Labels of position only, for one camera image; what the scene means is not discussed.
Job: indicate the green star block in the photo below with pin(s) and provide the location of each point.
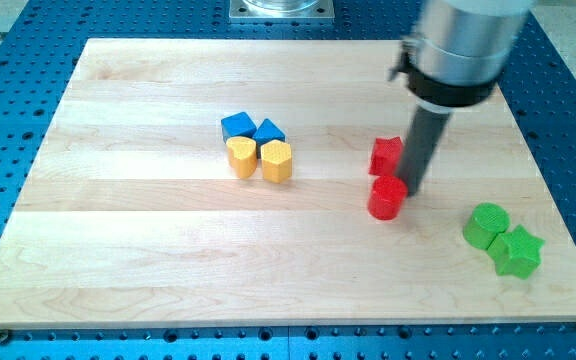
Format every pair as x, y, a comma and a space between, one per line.
516, 253

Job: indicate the wooden board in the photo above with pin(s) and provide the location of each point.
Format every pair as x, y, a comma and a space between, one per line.
131, 215

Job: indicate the yellow hexagon block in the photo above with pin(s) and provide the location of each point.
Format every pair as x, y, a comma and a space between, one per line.
276, 157

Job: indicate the blue triangle block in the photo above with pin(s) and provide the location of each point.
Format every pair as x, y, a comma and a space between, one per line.
266, 132

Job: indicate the red cylinder block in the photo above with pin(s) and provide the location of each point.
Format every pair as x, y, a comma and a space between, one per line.
386, 197

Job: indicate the yellow heart block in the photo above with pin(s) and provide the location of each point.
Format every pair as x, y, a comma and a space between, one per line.
242, 156

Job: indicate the red star block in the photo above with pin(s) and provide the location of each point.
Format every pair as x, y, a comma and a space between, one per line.
386, 153

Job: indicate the blue cube block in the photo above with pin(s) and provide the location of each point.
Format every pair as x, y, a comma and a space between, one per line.
239, 124

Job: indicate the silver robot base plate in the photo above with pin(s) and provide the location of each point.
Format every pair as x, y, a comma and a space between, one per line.
280, 11

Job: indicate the green cylinder block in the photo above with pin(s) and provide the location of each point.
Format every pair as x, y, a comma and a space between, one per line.
485, 223

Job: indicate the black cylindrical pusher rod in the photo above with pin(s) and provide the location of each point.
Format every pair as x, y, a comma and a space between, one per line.
424, 133

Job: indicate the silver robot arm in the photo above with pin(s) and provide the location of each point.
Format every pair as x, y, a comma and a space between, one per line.
458, 49

